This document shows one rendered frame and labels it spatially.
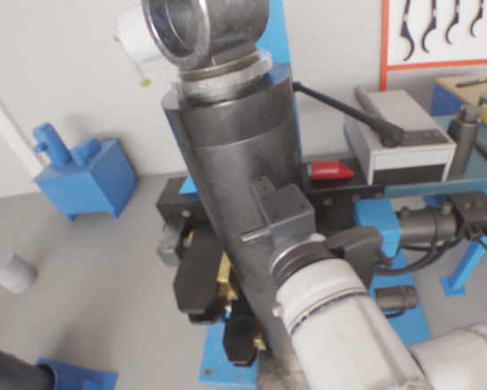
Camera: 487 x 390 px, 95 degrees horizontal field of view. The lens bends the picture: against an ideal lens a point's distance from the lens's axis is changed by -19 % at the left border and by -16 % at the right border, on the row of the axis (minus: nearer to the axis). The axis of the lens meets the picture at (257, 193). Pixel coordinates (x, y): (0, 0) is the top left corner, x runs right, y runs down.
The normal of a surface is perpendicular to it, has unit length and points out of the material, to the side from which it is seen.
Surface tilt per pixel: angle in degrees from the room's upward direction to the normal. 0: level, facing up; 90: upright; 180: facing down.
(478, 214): 0
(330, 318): 11
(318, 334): 36
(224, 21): 104
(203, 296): 0
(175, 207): 90
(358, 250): 90
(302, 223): 90
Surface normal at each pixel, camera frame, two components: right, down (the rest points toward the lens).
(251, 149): 0.27, 0.58
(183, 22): 0.71, 0.20
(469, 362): -0.22, -0.78
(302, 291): -0.56, -0.54
